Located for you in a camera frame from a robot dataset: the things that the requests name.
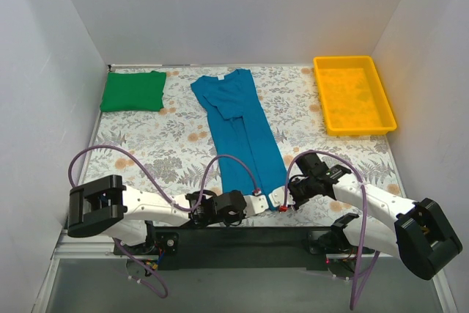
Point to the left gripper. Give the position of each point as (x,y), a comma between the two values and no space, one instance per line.
(239,202)

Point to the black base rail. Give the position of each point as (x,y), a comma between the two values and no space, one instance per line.
(241,247)

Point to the aluminium frame rail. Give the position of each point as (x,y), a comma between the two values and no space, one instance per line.
(84,276)

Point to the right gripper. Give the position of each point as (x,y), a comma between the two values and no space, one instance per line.
(295,193)

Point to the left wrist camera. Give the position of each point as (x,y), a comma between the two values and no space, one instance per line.
(255,205)

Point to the floral table cloth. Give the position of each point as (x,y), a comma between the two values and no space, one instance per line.
(173,148)

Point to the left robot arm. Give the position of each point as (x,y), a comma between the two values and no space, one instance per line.
(107,206)

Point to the folded green t shirt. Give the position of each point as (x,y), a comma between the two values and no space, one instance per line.
(133,92)

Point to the yellow plastic tray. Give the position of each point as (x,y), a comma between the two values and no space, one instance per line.
(353,100)

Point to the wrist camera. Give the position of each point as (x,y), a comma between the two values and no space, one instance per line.
(255,205)
(281,200)

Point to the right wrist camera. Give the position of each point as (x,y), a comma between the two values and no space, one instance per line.
(281,200)

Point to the blue t shirt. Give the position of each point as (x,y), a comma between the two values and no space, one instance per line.
(239,128)

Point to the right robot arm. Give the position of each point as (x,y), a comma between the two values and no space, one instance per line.
(416,232)

